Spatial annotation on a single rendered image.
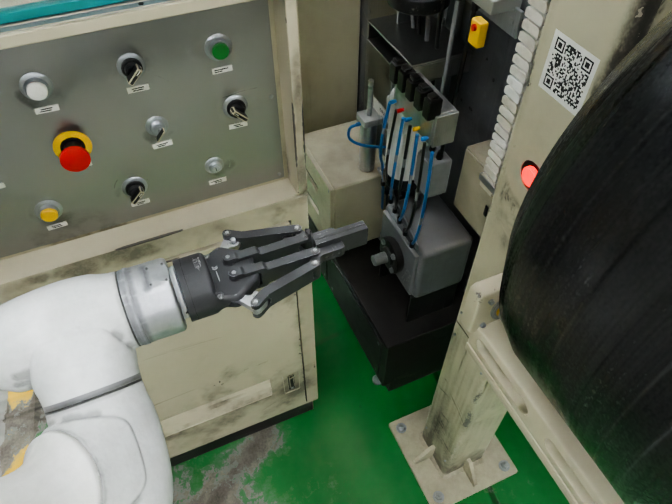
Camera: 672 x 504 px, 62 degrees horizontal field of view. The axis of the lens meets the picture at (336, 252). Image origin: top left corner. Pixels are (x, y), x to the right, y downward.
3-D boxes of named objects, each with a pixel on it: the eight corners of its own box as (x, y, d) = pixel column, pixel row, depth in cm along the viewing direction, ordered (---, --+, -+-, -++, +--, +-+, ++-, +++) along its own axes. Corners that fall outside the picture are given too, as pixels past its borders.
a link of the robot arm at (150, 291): (111, 254, 62) (164, 238, 64) (133, 301, 69) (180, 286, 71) (125, 316, 57) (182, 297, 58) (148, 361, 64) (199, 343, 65)
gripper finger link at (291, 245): (229, 283, 68) (226, 275, 68) (313, 254, 71) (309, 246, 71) (224, 263, 65) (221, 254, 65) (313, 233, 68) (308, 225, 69)
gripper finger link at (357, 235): (313, 240, 68) (316, 244, 67) (365, 223, 69) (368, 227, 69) (314, 256, 70) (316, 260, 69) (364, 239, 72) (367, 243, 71)
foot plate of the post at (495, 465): (388, 424, 164) (388, 419, 161) (465, 391, 171) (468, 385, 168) (433, 513, 148) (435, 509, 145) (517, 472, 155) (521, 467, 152)
